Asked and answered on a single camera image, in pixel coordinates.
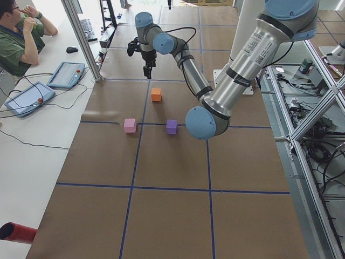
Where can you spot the aluminium frame rack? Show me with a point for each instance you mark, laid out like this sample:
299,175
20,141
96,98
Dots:
305,105

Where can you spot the blue teach pendant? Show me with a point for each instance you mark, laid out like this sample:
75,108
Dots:
66,75
30,99

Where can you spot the orange foam cube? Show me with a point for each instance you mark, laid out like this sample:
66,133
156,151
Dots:
156,94

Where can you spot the far blue teach pendant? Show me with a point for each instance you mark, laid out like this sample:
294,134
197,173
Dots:
66,75

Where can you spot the near blue teach pendant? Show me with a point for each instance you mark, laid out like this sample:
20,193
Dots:
30,99

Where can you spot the brown paper table cover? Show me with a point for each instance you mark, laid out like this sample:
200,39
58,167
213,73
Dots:
155,195

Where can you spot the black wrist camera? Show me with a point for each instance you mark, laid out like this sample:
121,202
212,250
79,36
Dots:
133,46

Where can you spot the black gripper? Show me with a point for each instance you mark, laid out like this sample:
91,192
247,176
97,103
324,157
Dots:
149,56

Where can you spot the red tube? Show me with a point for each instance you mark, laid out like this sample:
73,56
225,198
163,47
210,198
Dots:
18,233

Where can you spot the man in green shirt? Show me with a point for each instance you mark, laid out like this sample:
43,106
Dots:
21,37

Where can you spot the black computer mouse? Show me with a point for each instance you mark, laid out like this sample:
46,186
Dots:
71,49

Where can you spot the black keyboard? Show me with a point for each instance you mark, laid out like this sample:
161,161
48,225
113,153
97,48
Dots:
88,30

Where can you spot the aluminium frame post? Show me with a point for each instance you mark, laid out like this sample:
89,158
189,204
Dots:
79,33

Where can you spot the pink foam cube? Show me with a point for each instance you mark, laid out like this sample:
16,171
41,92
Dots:
130,125

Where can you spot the purple foam cube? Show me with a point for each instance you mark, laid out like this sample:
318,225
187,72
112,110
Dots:
171,126

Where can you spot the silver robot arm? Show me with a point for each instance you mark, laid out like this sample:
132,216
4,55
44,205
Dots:
279,22

